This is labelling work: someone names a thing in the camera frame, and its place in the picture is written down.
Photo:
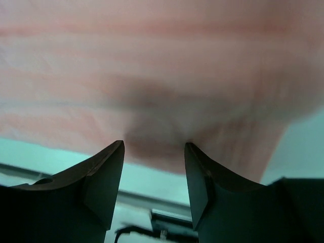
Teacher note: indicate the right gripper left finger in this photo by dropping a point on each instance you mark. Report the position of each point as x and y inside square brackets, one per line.
[29, 217]

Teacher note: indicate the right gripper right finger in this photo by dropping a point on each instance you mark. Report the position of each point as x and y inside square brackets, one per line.
[227, 207]

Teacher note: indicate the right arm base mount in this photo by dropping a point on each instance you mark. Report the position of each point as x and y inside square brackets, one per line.
[165, 226]

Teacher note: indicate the salmon pink t-shirt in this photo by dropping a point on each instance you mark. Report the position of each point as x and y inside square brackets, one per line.
[229, 76]

